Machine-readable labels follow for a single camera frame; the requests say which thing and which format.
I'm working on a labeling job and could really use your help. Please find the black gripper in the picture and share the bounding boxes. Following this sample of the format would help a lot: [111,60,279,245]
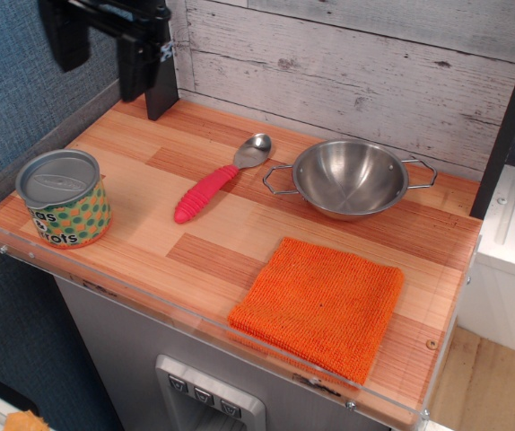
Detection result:
[38,1,175,101]

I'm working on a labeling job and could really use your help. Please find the peas and carrots can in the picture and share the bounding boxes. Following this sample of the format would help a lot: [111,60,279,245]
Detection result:
[15,149,112,249]

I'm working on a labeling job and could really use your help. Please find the grey toy fridge cabinet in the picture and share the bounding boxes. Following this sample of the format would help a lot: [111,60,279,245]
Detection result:
[54,274,391,431]

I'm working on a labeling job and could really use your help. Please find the orange knitted cloth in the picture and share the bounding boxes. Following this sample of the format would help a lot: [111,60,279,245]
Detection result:
[228,237,405,384]

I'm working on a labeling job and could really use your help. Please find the silver dispenser button panel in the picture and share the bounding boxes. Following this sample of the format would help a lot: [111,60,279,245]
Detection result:
[155,355,266,430]

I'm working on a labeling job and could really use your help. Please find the orange object bottom left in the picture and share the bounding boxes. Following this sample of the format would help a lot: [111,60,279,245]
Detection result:
[3,410,50,431]

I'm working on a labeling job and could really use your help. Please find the white toy sink unit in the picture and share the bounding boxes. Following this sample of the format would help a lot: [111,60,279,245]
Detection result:
[458,166,515,350]

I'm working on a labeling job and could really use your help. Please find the pink handled metal spoon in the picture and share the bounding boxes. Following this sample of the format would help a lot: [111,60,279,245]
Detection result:
[173,133,273,224]

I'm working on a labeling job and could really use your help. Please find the steel two-handled bowl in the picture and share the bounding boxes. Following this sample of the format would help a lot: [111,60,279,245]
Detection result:
[263,139,438,221]

